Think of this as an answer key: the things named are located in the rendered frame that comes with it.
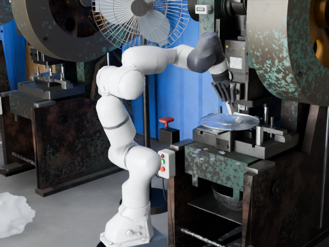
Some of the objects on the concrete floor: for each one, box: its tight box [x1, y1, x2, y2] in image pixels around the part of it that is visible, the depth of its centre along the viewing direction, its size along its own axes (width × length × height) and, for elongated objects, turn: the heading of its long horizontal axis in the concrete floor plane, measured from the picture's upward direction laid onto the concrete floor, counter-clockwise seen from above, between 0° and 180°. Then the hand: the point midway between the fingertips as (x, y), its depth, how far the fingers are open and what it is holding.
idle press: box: [0, 0, 141, 198], centre depth 408 cm, size 153×99×174 cm, turn 137°
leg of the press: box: [167, 104, 241, 247], centre depth 306 cm, size 92×12×90 cm, turn 139°
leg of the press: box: [242, 104, 329, 247], centre depth 270 cm, size 92×12×90 cm, turn 139°
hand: (230, 107), depth 241 cm, fingers closed
